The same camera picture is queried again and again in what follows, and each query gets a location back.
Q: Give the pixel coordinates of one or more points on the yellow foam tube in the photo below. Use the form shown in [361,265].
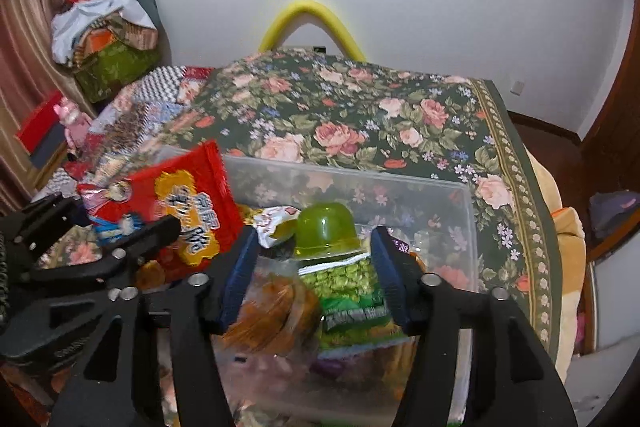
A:
[305,4]

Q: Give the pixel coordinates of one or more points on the wooden door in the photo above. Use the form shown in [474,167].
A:
[615,122]

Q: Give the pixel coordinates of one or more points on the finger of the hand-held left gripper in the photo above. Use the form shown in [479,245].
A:
[150,239]
[45,217]

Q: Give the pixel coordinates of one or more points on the green jelly cup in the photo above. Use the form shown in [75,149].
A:
[325,232]

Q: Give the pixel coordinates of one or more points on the green pea packet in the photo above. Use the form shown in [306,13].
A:
[345,292]

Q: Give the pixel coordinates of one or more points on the wall socket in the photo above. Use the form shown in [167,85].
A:
[518,88]

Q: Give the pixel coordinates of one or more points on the small pink yellow snack packet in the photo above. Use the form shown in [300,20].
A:
[272,222]

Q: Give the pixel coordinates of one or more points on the pink toy figure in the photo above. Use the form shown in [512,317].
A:
[72,122]

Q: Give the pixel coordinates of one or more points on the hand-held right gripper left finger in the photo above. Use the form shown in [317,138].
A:
[240,277]

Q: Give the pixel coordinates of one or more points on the pile of clothes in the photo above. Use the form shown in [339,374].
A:
[110,67]

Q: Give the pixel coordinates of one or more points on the red box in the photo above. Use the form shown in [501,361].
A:
[40,122]

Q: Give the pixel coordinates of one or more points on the grey bag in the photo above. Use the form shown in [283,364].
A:
[615,214]

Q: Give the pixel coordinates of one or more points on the striped red curtain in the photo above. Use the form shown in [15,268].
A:
[25,32]

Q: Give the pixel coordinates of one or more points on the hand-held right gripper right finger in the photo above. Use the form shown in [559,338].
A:
[390,277]

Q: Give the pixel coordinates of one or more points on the clear plastic storage bin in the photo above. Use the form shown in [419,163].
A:
[350,192]

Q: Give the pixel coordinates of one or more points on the clear packet of orange snacks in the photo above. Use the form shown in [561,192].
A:
[150,274]

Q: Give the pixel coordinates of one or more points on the red snack bag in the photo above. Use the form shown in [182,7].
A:
[200,187]

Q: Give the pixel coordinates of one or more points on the white blue snack packet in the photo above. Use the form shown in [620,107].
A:
[110,202]

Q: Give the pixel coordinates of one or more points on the patchwork quilt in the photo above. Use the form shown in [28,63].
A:
[150,107]

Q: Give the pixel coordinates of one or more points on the cream duvet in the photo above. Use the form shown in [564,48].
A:
[570,247]

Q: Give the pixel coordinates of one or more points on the clear zip bag of cookies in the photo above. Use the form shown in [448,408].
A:
[280,307]

